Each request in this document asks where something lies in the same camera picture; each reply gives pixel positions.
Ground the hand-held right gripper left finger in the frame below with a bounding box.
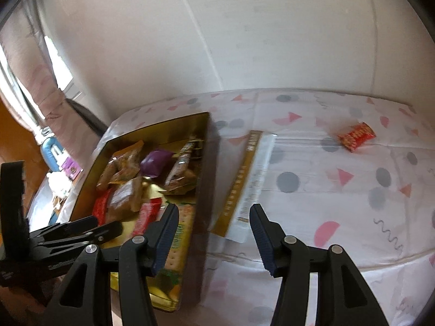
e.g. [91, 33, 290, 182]
[41, 203, 180, 326]

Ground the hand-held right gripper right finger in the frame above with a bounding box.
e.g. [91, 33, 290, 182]
[249, 204, 390, 326]

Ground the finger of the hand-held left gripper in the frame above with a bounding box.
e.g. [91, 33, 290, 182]
[44, 221, 123, 249]
[29, 215, 100, 242]

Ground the yellow green cracker packet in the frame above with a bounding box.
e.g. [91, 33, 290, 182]
[158, 204, 197, 284]

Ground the large red snack packet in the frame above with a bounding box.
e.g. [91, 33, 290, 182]
[92, 190, 163, 236]

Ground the translucent brown pastry packet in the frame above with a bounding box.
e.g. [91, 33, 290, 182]
[108, 177, 142, 220]

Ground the dark brown snack packet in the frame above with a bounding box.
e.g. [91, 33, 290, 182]
[163, 139, 204, 196]

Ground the purple snack packet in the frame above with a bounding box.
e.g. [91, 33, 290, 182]
[140, 149, 174, 178]

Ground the gold box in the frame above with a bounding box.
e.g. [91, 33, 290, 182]
[70, 111, 213, 313]

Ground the orange snack packet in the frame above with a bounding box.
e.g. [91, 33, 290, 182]
[111, 141, 145, 181]
[96, 161, 118, 191]

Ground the gold white box lid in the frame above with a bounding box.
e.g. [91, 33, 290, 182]
[209, 130, 276, 244]

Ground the small purple box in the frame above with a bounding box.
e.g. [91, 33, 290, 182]
[61, 156, 84, 180]

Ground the blue and white object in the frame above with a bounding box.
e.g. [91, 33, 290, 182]
[36, 127, 69, 172]

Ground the pale patterned curtain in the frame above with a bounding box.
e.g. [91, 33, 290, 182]
[0, 34, 69, 133]

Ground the small red candy packet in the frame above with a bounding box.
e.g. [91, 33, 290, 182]
[337, 121, 377, 152]

